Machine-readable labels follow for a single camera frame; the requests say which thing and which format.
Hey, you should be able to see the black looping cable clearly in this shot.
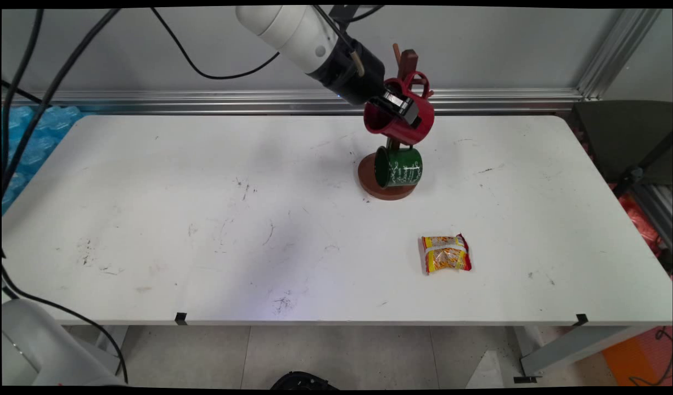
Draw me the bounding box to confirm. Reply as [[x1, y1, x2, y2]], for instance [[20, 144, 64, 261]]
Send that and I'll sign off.
[[150, 8, 281, 81]]

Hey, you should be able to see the red yellow snack bag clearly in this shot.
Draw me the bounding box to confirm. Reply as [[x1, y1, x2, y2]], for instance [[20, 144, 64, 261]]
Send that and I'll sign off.
[[421, 233, 473, 275]]

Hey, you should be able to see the white table leg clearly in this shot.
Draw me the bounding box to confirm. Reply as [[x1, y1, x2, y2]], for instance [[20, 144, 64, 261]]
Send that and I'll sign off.
[[513, 325, 658, 383]]

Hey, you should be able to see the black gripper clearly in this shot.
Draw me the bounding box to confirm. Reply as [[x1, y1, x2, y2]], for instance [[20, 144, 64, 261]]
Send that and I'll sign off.
[[307, 38, 423, 131]]

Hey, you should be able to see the thin black hanging cable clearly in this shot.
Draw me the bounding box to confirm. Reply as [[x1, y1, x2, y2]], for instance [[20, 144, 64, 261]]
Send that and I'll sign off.
[[2, 8, 45, 165]]

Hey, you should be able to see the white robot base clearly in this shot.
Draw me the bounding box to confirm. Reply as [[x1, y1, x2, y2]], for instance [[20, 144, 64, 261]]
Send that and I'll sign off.
[[2, 298, 126, 387]]

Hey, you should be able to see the brown wooden mug tree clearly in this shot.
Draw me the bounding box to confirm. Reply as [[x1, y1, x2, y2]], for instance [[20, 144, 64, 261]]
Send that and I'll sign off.
[[357, 44, 435, 201]]

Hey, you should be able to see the red mug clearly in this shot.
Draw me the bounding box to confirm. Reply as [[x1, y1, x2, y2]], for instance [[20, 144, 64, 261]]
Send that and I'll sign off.
[[363, 71, 436, 146]]

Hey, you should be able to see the green mug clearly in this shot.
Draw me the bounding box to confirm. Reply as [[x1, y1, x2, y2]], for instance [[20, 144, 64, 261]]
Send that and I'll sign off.
[[374, 145, 424, 189]]

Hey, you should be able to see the aluminium frame post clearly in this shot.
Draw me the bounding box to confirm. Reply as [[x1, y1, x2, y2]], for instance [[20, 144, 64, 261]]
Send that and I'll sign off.
[[575, 8, 662, 100]]

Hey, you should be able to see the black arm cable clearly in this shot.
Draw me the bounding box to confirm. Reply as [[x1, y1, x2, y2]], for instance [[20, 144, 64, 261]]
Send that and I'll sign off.
[[312, 5, 366, 77]]

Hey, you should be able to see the thick black hanging cable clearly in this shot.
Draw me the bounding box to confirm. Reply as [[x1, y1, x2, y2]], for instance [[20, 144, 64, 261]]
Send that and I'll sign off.
[[2, 8, 122, 198]]

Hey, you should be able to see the blue plastic bottle pack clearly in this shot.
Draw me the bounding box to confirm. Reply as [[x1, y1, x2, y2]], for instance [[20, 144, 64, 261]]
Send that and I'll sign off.
[[2, 105, 85, 215]]

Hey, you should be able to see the orange floor mat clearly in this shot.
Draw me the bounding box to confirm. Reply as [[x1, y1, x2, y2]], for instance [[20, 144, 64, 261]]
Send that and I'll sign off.
[[601, 326, 673, 387]]

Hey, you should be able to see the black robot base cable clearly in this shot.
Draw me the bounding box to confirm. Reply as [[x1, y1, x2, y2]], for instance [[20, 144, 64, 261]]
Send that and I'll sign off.
[[2, 266, 130, 385]]

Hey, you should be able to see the aluminium frame rail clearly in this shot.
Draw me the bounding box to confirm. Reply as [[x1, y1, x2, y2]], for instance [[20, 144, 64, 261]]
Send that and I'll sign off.
[[2, 88, 584, 116]]

